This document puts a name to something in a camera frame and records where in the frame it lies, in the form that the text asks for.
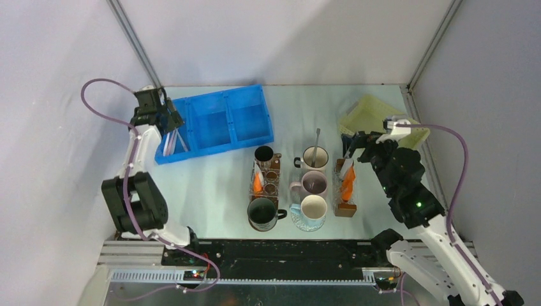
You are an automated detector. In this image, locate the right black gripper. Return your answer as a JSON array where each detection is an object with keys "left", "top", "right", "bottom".
[{"left": 341, "top": 131, "right": 399, "bottom": 195}]

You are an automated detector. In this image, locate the white toothpaste tube dark cap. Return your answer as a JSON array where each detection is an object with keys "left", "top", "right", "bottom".
[{"left": 340, "top": 158, "right": 353, "bottom": 178}]

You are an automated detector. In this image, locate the orange toothpaste tube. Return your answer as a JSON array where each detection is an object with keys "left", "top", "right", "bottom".
[{"left": 340, "top": 166, "right": 356, "bottom": 202}]

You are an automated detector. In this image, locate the clear holder with brown lid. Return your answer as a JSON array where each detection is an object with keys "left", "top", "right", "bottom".
[{"left": 332, "top": 158, "right": 357, "bottom": 218}]

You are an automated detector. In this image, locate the pink mug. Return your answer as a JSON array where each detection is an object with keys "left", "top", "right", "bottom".
[{"left": 289, "top": 171, "right": 328, "bottom": 200}]

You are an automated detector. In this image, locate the grey toothbrush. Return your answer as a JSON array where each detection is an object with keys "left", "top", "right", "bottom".
[{"left": 311, "top": 128, "right": 321, "bottom": 168}]

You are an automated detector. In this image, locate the cream mug with black rim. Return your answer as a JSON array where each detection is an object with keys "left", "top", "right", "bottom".
[{"left": 293, "top": 146, "right": 329, "bottom": 172}]

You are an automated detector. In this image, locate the light blue mug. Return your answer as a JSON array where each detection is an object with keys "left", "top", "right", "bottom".
[{"left": 289, "top": 195, "right": 328, "bottom": 222}]

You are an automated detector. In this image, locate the brown metallic cup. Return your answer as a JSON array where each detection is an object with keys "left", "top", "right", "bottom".
[{"left": 255, "top": 145, "right": 282, "bottom": 171}]

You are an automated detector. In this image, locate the white toothpaste tube red cap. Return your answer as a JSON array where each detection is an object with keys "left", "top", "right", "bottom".
[{"left": 254, "top": 163, "right": 265, "bottom": 186}]

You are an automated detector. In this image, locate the small orange tube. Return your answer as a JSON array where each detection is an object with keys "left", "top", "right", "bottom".
[{"left": 252, "top": 172, "right": 264, "bottom": 193}]

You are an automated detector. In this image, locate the clear textured two-hole holder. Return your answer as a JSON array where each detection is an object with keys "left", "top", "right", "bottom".
[{"left": 248, "top": 170, "right": 280, "bottom": 207}]

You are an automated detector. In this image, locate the brown wooden oval tray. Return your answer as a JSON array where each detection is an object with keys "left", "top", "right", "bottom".
[{"left": 247, "top": 153, "right": 287, "bottom": 232}]

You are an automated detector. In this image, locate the dark green mug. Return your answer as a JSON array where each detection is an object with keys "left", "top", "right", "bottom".
[{"left": 247, "top": 198, "right": 288, "bottom": 232}]

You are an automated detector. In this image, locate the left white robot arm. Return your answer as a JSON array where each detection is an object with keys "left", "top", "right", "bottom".
[{"left": 101, "top": 85, "right": 202, "bottom": 266}]

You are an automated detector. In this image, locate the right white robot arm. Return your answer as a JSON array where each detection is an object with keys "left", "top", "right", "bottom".
[{"left": 341, "top": 131, "right": 524, "bottom": 305}]

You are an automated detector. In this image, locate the pink toothbrush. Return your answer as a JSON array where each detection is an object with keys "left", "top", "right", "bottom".
[{"left": 163, "top": 131, "right": 175, "bottom": 156}]

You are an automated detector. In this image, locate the pale white toothbrush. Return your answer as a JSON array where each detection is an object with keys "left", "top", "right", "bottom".
[{"left": 175, "top": 130, "right": 189, "bottom": 152}]

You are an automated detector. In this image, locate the clear textured oval tray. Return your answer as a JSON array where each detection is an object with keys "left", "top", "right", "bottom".
[{"left": 291, "top": 214, "right": 326, "bottom": 232}]

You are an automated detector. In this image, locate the cream perforated basket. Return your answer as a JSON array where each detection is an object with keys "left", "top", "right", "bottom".
[{"left": 338, "top": 94, "right": 431, "bottom": 150}]

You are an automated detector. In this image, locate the blue three-compartment bin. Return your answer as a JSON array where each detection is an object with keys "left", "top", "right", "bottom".
[{"left": 155, "top": 85, "right": 274, "bottom": 164}]

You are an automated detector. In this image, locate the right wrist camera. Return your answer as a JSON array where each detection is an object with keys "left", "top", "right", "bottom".
[{"left": 376, "top": 115, "right": 411, "bottom": 143}]

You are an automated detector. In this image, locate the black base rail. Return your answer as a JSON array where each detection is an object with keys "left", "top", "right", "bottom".
[{"left": 161, "top": 239, "right": 404, "bottom": 282}]

